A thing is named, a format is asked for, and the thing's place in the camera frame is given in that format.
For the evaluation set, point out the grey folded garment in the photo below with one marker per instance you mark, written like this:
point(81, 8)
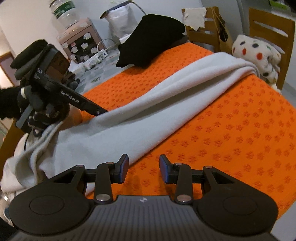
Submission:
point(182, 39)

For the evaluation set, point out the checked leaf-print tablecloth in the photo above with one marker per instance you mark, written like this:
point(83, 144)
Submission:
point(101, 76)

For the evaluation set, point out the spotted plush toy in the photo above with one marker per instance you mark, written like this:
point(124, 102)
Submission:
point(254, 53)

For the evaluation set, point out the orange patterned mat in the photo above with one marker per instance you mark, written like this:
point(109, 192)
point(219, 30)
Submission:
point(231, 129)

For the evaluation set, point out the clear water bottle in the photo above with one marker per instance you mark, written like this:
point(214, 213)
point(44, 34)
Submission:
point(63, 12)

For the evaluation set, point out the person's left hand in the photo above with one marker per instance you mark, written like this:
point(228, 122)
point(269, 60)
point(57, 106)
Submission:
point(37, 102)

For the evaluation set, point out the white power strip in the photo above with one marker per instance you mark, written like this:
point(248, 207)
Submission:
point(97, 60)

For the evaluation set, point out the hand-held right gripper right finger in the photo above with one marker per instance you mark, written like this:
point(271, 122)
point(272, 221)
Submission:
point(164, 169)

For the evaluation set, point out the white plastic bag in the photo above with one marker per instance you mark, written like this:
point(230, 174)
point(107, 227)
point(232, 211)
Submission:
point(122, 25)

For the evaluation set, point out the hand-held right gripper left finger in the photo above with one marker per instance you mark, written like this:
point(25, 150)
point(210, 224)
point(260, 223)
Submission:
point(124, 166)

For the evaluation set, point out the wooden chair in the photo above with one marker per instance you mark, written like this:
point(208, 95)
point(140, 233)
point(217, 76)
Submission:
point(266, 30)
point(11, 143)

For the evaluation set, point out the black garment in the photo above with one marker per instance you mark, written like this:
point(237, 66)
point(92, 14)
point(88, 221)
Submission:
point(150, 39)

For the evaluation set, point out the wooden door frame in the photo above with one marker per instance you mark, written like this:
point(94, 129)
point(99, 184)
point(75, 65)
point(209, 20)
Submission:
point(8, 62)

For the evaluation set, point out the pink water dispenser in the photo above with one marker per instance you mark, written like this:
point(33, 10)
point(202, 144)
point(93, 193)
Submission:
point(81, 39)

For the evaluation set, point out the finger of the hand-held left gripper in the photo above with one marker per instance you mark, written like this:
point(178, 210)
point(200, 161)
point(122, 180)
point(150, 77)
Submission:
point(99, 111)

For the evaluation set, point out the cream fleece pants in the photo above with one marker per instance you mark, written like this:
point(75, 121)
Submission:
point(143, 111)

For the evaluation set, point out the cream cloth piece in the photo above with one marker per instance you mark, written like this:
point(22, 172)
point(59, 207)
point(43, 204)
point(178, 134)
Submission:
point(194, 17)

